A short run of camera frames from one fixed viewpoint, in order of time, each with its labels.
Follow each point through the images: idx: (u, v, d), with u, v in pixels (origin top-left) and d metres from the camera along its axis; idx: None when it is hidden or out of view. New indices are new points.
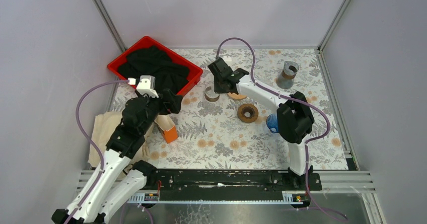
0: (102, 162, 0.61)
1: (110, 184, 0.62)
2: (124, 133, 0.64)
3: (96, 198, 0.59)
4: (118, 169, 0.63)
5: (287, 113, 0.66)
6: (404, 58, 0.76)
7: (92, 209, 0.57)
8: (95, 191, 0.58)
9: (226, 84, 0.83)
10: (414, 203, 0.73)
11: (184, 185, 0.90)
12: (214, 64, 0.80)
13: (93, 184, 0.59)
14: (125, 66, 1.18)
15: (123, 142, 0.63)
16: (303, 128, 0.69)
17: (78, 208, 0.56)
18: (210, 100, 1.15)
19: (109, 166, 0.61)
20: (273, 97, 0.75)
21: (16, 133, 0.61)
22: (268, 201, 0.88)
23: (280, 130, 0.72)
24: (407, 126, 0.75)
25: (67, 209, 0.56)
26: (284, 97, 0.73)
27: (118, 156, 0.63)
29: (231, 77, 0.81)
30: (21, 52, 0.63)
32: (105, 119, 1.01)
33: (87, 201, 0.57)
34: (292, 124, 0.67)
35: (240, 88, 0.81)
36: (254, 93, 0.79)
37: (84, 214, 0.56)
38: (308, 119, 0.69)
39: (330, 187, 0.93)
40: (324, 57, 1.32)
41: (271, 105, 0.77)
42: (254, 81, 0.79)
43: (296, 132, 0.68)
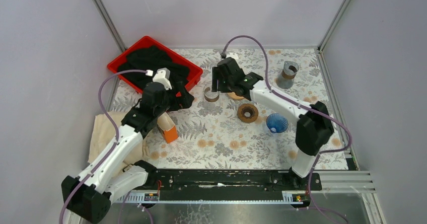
0: (117, 134, 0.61)
1: (122, 158, 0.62)
2: (139, 112, 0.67)
3: (109, 167, 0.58)
4: (132, 144, 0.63)
5: (308, 126, 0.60)
6: (404, 58, 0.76)
7: (103, 178, 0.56)
8: (109, 160, 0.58)
9: (238, 90, 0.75)
10: (414, 203, 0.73)
11: (184, 185, 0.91)
12: (225, 65, 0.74)
13: (108, 154, 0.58)
14: (125, 66, 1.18)
15: (138, 119, 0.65)
16: (323, 140, 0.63)
17: (90, 175, 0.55)
18: (210, 101, 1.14)
19: (124, 139, 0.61)
20: (292, 106, 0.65)
21: (16, 133, 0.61)
22: (268, 201, 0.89)
23: (297, 142, 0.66)
24: (407, 126, 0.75)
25: (79, 176, 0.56)
26: (304, 107, 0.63)
27: (133, 130, 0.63)
29: (243, 82, 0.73)
30: (21, 52, 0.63)
32: (105, 118, 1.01)
33: (100, 169, 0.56)
34: (313, 135, 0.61)
35: (254, 95, 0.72)
36: (269, 101, 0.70)
37: (96, 180, 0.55)
38: (329, 130, 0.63)
39: (330, 187, 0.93)
40: (324, 57, 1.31)
41: (289, 116, 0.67)
42: (270, 88, 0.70)
43: (316, 145, 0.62)
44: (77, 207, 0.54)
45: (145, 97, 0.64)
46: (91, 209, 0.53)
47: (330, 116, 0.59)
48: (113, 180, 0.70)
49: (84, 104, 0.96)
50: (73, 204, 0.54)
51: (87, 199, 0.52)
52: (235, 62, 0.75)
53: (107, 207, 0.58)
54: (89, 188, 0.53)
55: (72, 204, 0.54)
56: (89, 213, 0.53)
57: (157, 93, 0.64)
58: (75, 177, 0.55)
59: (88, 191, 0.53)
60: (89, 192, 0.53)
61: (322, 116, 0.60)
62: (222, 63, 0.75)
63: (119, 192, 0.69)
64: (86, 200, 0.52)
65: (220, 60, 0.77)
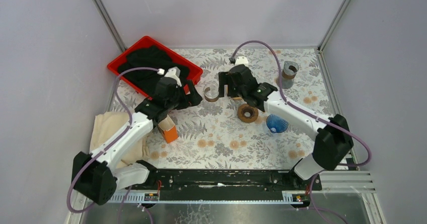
0: (131, 119, 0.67)
1: (132, 142, 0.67)
2: (152, 102, 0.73)
3: (121, 149, 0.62)
4: (143, 130, 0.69)
5: (327, 140, 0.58)
6: (404, 58, 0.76)
7: (115, 157, 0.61)
8: (122, 141, 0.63)
9: (252, 100, 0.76)
10: (414, 203, 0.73)
11: (184, 185, 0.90)
12: (238, 74, 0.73)
13: (121, 136, 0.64)
14: (125, 66, 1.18)
15: (150, 109, 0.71)
16: (343, 154, 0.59)
17: (103, 152, 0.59)
18: (210, 101, 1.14)
19: (137, 124, 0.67)
20: (309, 119, 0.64)
21: (16, 133, 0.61)
22: (268, 201, 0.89)
23: (315, 158, 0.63)
24: (407, 126, 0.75)
25: (92, 153, 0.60)
26: (323, 121, 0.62)
27: (145, 118, 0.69)
29: (257, 92, 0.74)
30: (21, 52, 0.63)
32: (105, 118, 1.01)
33: (113, 149, 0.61)
34: (332, 150, 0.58)
35: (268, 106, 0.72)
36: (284, 114, 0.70)
37: (108, 158, 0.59)
38: (348, 144, 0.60)
39: (330, 187, 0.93)
40: (324, 57, 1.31)
41: (306, 129, 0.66)
42: (285, 99, 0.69)
43: (336, 159, 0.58)
44: (85, 185, 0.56)
45: (158, 89, 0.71)
46: (99, 187, 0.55)
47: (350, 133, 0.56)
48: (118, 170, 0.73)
49: (84, 104, 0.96)
50: (81, 182, 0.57)
51: (97, 174, 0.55)
52: (249, 72, 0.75)
53: (112, 190, 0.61)
54: (101, 163, 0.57)
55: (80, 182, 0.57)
56: (96, 192, 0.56)
57: (170, 86, 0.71)
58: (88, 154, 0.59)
59: (99, 167, 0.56)
60: (100, 167, 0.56)
61: (342, 131, 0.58)
62: (235, 72, 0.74)
63: (120, 185, 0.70)
64: (96, 175, 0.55)
65: (233, 69, 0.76)
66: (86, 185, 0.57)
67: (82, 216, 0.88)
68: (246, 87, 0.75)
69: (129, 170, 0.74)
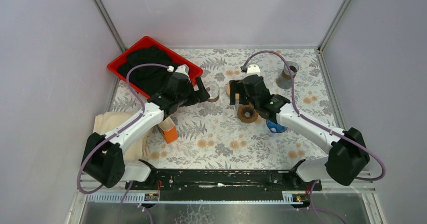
0: (144, 107, 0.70)
1: (143, 130, 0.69)
2: (163, 95, 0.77)
3: (132, 134, 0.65)
4: (153, 120, 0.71)
5: (342, 153, 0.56)
6: (404, 58, 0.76)
7: (126, 140, 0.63)
8: (134, 127, 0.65)
9: (264, 113, 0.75)
10: (414, 203, 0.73)
11: (184, 185, 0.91)
12: (252, 85, 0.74)
13: (133, 122, 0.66)
14: (125, 66, 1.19)
15: (161, 100, 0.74)
16: (358, 169, 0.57)
17: (116, 134, 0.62)
18: (210, 101, 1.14)
19: (149, 113, 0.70)
20: (323, 133, 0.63)
21: (16, 133, 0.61)
22: (268, 201, 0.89)
23: (329, 171, 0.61)
24: (407, 126, 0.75)
25: (105, 135, 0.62)
26: (337, 134, 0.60)
27: (157, 108, 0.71)
29: (269, 104, 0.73)
30: (21, 52, 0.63)
32: (105, 118, 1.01)
33: (125, 132, 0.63)
34: (347, 164, 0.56)
35: (281, 119, 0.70)
36: (297, 126, 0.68)
37: (121, 140, 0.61)
38: (364, 158, 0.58)
39: (330, 187, 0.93)
40: (324, 57, 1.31)
41: (320, 142, 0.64)
42: (298, 112, 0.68)
43: (351, 174, 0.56)
44: (95, 167, 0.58)
45: (171, 83, 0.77)
46: (109, 169, 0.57)
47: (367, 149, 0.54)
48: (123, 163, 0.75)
49: (84, 104, 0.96)
50: (91, 163, 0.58)
51: (109, 154, 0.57)
52: (263, 83, 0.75)
53: (120, 174, 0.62)
54: (114, 144, 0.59)
55: (90, 164, 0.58)
56: (105, 173, 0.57)
57: (183, 80, 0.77)
58: (101, 135, 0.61)
59: (112, 148, 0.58)
60: (112, 149, 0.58)
61: (358, 146, 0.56)
62: (248, 82, 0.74)
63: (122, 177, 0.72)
64: (108, 156, 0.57)
65: (246, 79, 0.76)
66: (95, 167, 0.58)
67: (82, 216, 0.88)
68: (259, 98, 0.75)
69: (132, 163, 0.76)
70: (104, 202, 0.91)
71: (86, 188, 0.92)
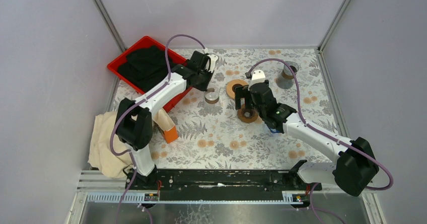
0: (169, 75, 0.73)
1: (166, 97, 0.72)
2: (185, 67, 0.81)
3: (159, 100, 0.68)
4: (177, 88, 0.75)
5: (350, 164, 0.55)
6: (404, 58, 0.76)
7: (154, 106, 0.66)
8: (160, 94, 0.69)
9: (271, 122, 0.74)
10: (414, 203, 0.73)
11: (184, 185, 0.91)
12: (260, 94, 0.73)
13: (159, 89, 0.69)
14: (125, 66, 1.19)
15: (185, 70, 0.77)
16: (368, 179, 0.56)
17: (145, 100, 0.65)
18: (209, 102, 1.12)
19: (173, 81, 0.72)
20: (330, 142, 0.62)
21: (16, 132, 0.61)
22: (268, 201, 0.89)
23: (338, 181, 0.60)
24: (407, 126, 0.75)
25: (134, 100, 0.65)
26: (344, 144, 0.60)
27: (180, 77, 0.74)
29: (275, 114, 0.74)
30: (21, 53, 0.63)
32: (105, 119, 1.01)
33: (153, 98, 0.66)
34: (355, 174, 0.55)
35: (287, 128, 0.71)
36: (303, 135, 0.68)
37: (149, 105, 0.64)
38: (373, 168, 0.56)
39: (330, 187, 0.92)
40: (324, 57, 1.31)
41: (328, 152, 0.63)
42: (304, 122, 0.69)
43: (360, 185, 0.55)
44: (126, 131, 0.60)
45: (195, 58, 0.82)
46: (141, 131, 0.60)
47: (376, 161, 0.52)
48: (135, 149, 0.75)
49: (84, 105, 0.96)
50: (123, 127, 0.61)
51: (140, 118, 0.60)
52: (271, 91, 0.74)
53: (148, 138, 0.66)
54: (144, 109, 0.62)
55: (122, 127, 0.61)
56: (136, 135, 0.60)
57: (205, 57, 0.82)
58: (132, 100, 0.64)
59: (142, 112, 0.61)
60: (142, 113, 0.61)
61: (366, 157, 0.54)
62: (257, 91, 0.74)
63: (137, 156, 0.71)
64: (140, 119, 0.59)
65: (255, 88, 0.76)
66: (126, 131, 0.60)
67: (82, 216, 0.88)
68: (266, 107, 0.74)
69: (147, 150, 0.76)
70: (104, 202, 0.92)
71: (86, 188, 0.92)
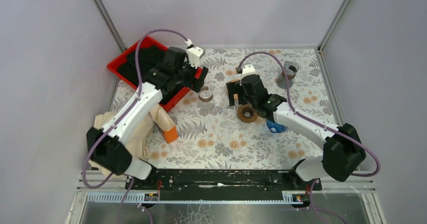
0: (139, 90, 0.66)
1: (140, 115, 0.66)
2: (160, 71, 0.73)
3: (131, 122, 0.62)
4: (152, 101, 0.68)
5: (336, 148, 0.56)
6: (404, 58, 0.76)
7: (126, 131, 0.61)
8: (131, 115, 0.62)
9: (262, 112, 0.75)
10: (414, 203, 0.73)
11: (184, 185, 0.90)
12: (250, 83, 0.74)
13: (129, 109, 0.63)
14: (125, 66, 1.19)
15: (158, 78, 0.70)
16: (354, 165, 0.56)
17: (114, 127, 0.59)
18: (203, 100, 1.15)
19: (145, 95, 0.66)
20: (317, 129, 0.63)
21: (16, 132, 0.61)
22: (268, 201, 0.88)
23: (326, 169, 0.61)
24: (406, 127, 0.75)
25: (103, 128, 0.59)
26: (331, 129, 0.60)
27: (153, 88, 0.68)
29: (266, 103, 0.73)
30: (20, 53, 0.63)
32: (105, 118, 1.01)
33: (123, 122, 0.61)
34: (341, 158, 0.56)
35: (278, 117, 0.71)
36: (293, 123, 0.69)
37: (119, 133, 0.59)
38: (360, 154, 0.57)
39: (330, 187, 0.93)
40: (324, 57, 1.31)
41: (315, 138, 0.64)
42: (294, 109, 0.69)
43: (346, 170, 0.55)
44: (101, 157, 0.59)
45: (168, 57, 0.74)
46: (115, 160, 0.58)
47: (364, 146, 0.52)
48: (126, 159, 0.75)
49: (84, 105, 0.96)
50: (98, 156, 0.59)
51: (110, 149, 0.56)
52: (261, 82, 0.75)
53: (128, 162, 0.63)
54: (113, 138, 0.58)
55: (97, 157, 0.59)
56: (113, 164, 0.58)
57: (180, 54, 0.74)
58: (99, 129, 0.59)
59: (112, 141, 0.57)
60: (113, 142, 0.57)
61: (353, 142, 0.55)
62: (247, 82, 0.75)
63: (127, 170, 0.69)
64: (111, 149, 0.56)
65: (245, 79, 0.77)
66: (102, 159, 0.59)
67: (82, 216, 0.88)
68: (257, 97, 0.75)
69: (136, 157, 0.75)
70: (105, 202, 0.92)
71: (86, 188, 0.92)
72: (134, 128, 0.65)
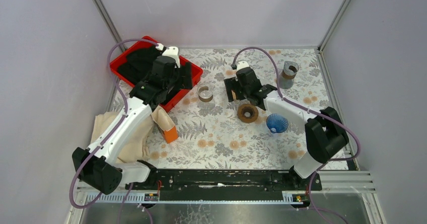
0: (126, 106, 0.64)
1: (129, 131, 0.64)
2: (148, 84, 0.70)
3: (118, 140, 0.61)
4: (141, 116, 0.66)
5: (316, 129, 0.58)
6: (404, 58, 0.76)
7: (113, 150, 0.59)
8: (117, 133, 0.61)
9: (254, 100, 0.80)
10: (414, 204, 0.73)
11: (184, 185, 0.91)
12: (243, 74, 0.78)
13: (116, 127, 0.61)
14: (125, 66, 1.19)
15: (145, 91, 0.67)
16: (335, 147, 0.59)
17: (99, 147, 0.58)
18: (204, 100, 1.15)
19: (132, 112, 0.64)
20: (301, 112, 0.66)
21: (17, 132, 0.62)
22: (268, 201, 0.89)
23: (308, 150, 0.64)
24: (406, 127, 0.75)
25: (89, 148, 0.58)
26: (314, 112, 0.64)
27: (141, 102, 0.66)
29: (258, 92, 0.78)
30: (21, 53, 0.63)
32: (105, 119, 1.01)
33: (110, 141, 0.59)
34: (320, 139, 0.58)
35: (267, 104, 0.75)
36: (281, 109, 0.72)
37: (105, 153, 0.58)
38: (342, 137, 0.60)
39: (330, 187, 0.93)
40: (324, 57, 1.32)
41: (299, 122, 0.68)
42: (281, 96, 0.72)
43: (326, 151, 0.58)
44: (88, 177, 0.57)
45: (156, 69, 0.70)
46: (102, 181, 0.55)
47: (342, 124, 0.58)
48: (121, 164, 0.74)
49: (84, 105, 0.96)
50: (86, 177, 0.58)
51: (97, 170, 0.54)
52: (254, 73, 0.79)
53: (117, 181, 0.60)
54: (99, 159, 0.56)
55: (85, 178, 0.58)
56: (100, 185, 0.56)
57: (168, 65, 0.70)
58: (85, 149, 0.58)
59: (97, 162, 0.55)
60: (98, 163, 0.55)
61: (334, 122, 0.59)
62: (240, 73, 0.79)
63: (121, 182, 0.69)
64: (96, 171, 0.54)
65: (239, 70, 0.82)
66: (90, 180, 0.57)
67: (82, 216, 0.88)
68: (250, 87, 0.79)
69: (130, 165, 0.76)
70: (105, 202, 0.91)
71: (86, 188, 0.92)
72: (124, 145, 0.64)
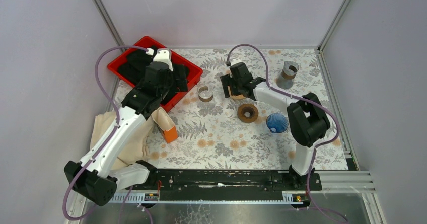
0: (118, 117, 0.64)
1: (123, 141, 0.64)
2: (141, 92, 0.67)
3: (111, 152, 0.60)
4: (134, 126, 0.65)
5: (296, 111, 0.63)
6: (404, 58, 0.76)
7: (105, 163, 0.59)
8: (110, 146, 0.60)
9: (245, 91, 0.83)
10: (414, 204, 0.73)
11: (184, 185, 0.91)
12: (236, 68, 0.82)
13: (108, 139, 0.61)
14: (125, 66, 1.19)
15: (139, 100, 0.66)
16: (314, 130, 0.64)
17: (91, 160, 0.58)
18: (204, 100, 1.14)
19: (125, 122, 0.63)
20: (285, 97, 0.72)
21: (16, 132, 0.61)
22: (268, 201, 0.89)
23: (293, 133, 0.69)
24: (406, 127, 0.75)
25: (81, 161, 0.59)
26: (296, 96, 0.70)
27: (134, 112, 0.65)
29: (248, 83, 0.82)
30: (21, 53, 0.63)
32: (105, 119, 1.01)
33: (101, 154, 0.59)
34: (300, 121, 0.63)
35: (256, 93, 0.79)
36: (269, 97, 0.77)
37: (97, 166, 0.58)
38: (323, 121, 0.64)
39: (330, 187, 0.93)
40: (324, 57, 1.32)
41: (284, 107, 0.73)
42: (269, 85, 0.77)
43: (306, 134, 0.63)
44: (82, 189, 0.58)
45: (148, 76, 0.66)
46: (95, 195, 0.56)
47: (321, 105, 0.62)
48: (120, 169, 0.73)
49: (84, 105, 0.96)
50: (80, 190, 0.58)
51: (89, 184, 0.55)
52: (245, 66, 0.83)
53: (112, 192, 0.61)
54: (91, 173, 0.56)
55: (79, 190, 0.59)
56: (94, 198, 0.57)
57: (160, 72, 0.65)
58: (77, 163, 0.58)
59: (89, 176, 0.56)
60: (90, 177, 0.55)
61: (313, 104, 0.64)
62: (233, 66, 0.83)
63: (119, 187, 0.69)
64: (88, 185, 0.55)
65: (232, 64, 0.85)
66: (85, 192, 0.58)
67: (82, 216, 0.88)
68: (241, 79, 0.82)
69: (128, 170, 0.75)
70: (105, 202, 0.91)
71: None
72: (117, 155, 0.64)
